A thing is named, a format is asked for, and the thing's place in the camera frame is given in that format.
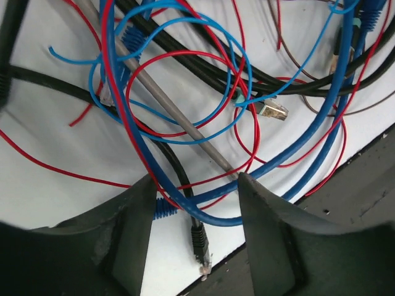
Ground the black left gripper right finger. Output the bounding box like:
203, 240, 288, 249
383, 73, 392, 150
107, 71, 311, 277
238, 173, 394, 295

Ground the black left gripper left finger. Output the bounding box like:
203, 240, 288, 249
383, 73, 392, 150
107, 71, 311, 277
1, 176, 156, 295

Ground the blue ethernet cable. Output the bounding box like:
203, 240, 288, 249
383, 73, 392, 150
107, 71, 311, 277
98, 0, 389, 228

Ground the grey ethernet cable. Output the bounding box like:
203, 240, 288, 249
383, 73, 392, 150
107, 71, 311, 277
75, 0, 240, 181

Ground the short black ethernet cable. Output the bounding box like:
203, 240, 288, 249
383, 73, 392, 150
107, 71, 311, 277
0, 0, 30, 109

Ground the black mounting base plate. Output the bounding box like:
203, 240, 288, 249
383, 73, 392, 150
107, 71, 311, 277
184, 129, 394, 295

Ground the thin red wire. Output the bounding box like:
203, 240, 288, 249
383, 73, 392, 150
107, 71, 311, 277
0, 0, 395, 210

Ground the black ethernet cable left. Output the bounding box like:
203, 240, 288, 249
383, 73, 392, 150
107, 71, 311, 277
0, 66, 214, 275

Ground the thin blue wire top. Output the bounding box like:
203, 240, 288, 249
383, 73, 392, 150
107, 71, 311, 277
48, 0, 360, 146

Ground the thin brown wire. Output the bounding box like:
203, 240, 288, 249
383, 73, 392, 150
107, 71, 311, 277
267, 0, 395, 117

